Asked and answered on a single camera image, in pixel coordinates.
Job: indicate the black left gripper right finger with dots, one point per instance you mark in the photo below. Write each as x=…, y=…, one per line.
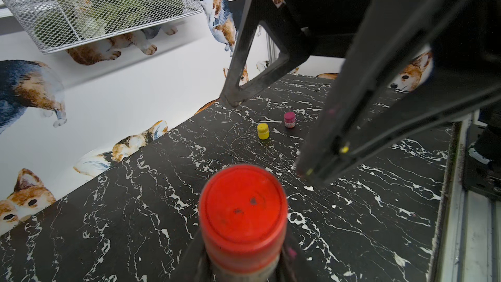
x=293, y=265

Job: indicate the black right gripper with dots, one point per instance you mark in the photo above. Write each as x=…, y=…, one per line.
x=410, y=65

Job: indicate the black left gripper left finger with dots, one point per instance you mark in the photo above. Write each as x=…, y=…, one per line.
x=193, y=265

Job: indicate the red paint jar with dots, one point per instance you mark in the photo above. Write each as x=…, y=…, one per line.
x=259, y=275

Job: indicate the red paint jar lid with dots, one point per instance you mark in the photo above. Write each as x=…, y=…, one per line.
x=243, y=218

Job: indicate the magenta paint jar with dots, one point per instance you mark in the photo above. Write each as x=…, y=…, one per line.
x=290, y=120

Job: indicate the green fern plant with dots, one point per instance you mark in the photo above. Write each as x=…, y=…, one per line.
x=76, y=20

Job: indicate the aluminium front rail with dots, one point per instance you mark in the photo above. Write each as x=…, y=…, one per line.
x=466, y=243

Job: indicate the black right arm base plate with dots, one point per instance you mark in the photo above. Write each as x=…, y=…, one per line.
x=482, y=162

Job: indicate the white wire mesh basket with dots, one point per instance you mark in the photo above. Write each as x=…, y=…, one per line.
x=27, y=12

